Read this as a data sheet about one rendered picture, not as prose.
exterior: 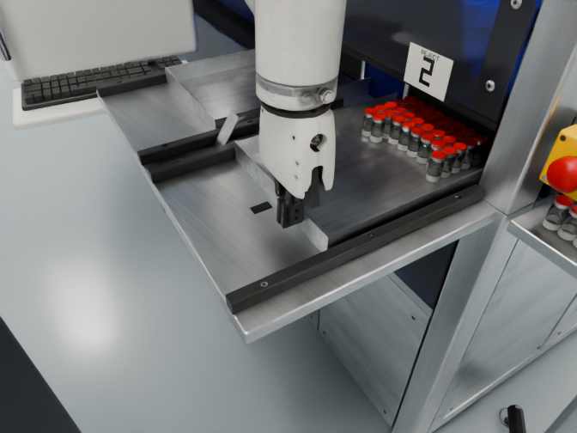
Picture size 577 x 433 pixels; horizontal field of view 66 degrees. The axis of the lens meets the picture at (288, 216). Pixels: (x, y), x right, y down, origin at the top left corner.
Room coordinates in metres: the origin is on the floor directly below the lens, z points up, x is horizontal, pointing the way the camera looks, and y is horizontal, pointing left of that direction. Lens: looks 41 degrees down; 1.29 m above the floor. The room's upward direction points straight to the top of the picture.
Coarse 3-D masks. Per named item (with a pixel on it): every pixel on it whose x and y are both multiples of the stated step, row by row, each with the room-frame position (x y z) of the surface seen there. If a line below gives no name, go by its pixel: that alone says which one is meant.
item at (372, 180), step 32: (384, 96) 0.77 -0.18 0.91; (352, 128) 0.71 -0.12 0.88; (256, 160) 0.61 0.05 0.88; (352, 160) 0.61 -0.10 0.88; (384, 160) 0.61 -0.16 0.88; (320, 192) 0.52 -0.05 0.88; (352, 192) 0.52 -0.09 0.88; (384, 192) 0.52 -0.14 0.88; (416, 192) 0.52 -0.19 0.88; (448, 192) 0.50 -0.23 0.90; (320, 224) 0.45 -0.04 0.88; (352, 224) 0.41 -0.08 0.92
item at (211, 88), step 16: (192, 64) 0.93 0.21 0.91; (208, 64) 0.95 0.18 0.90; (224, 64) 0.97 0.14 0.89; (240, 64) 0.99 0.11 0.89; (176, 80) 0.84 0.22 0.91; (192, 80) 0.92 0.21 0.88; (208, 80) 0.92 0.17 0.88; (224, 80) 0.92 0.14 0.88; (240, 80) 0.92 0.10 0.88; (368, 80) 0.85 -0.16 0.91; (192, 96) 0.77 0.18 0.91; (208, 96) 0.84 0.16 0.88; (224, 96) 0.84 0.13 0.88; (240, 96) 0.84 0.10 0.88; (256, 96) 0.84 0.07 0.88; (352, 96) 0.83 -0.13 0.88; (208, 112) 0.71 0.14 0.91; (224, 112) 0.77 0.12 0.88; (240, 112) 0.71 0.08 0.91; (256, 112) 0.72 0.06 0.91
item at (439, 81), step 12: (420, 48) 0.65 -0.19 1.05; (408, 60) 0.67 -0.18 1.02; (420, 60) 0.65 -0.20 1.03; (444, 60) 0.61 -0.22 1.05; (408, 72) 0.66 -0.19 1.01; (420, 72) 0.64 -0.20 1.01; (432, 72) 0.62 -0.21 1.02; (444, 72) 0.61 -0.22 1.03; (420, 84) 0.64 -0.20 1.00; (432, 84) 0.62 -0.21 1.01; (444, 84) 0.60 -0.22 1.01; (444, 96) 0.60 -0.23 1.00
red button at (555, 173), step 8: (560, 160) 0.41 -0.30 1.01; (568, 160) 0.41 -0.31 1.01; (576, 160) 0.41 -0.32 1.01; (552, 168) 0.41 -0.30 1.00; (560, 168) 0.40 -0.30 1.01; (568, 168) 0.40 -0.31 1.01; (576, 168) 0.40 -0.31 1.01; (552, 176) 0.41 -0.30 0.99; (560, 176) 0.40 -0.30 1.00; (568, 176) 0.39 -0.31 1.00; (576, 176) 0.39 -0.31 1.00; (552, 184) 0.41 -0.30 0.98; (560, 184) 0.40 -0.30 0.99; (568, 184) 0.39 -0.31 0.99; (576, 184) 0.39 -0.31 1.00; (568, 192) 0.39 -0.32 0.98
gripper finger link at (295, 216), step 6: (294, 198) 0.41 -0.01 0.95; (300, 198) 0.40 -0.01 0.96; (282, 204) 0.42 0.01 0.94; (294, 204) 0.41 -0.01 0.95; (300, 204) 0.42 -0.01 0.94; (282, 210) 0.42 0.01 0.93; (288, 210) 0.42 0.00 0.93; (294, 210) 0.42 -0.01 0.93; (300, 210) 0.42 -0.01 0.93; (282, 216) 0.42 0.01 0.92; (288, 216) 0.42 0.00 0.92; (294, 216) 0.42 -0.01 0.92; (300, 216) 0.42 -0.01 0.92; (282, 222) 0.42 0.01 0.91; (288, 222) 0.42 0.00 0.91; (294, 222) 0.42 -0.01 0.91; (300, 222) 0.43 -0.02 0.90; (282, 228) 0.42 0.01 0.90
